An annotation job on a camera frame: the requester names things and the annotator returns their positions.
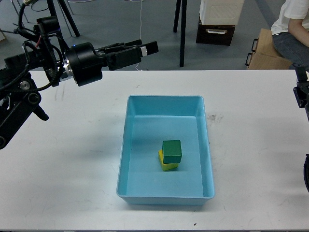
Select black tripod legs left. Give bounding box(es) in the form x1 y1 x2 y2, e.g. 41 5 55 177
47 0 80 51

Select cardboard box with handles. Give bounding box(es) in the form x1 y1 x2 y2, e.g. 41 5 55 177
245 29 292 70

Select black tripod legs center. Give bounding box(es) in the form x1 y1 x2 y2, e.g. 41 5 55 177
173 0 187 68

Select dark crate with handle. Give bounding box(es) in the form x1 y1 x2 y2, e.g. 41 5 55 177
196 20 236 46

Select black tripod legs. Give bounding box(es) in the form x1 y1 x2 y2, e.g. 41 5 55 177
173 0 187 68
47 0 80 51

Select light blue plastic bin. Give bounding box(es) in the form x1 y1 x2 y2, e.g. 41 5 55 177
117 95 215 205

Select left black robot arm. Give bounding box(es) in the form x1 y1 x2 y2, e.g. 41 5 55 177
0 0 158 148

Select seated person in white shirt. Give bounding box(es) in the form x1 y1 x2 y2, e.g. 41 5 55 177
271 0 309 71

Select white hanging cable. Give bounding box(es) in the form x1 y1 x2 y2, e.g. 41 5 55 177
135 0 148 72

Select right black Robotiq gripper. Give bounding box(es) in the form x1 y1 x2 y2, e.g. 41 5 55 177
293 65 309 118

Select yellow wooden block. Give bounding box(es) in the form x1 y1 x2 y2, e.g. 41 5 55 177
158 149 179 171

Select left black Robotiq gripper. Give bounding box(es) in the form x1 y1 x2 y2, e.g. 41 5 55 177
64 39 159 87

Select green wooden block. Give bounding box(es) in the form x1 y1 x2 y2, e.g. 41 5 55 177
162 140 182 164

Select white plastic appliance box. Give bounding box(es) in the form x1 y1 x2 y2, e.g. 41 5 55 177
199 0 244 25

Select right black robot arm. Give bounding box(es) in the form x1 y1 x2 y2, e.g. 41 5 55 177
293 64 309 190

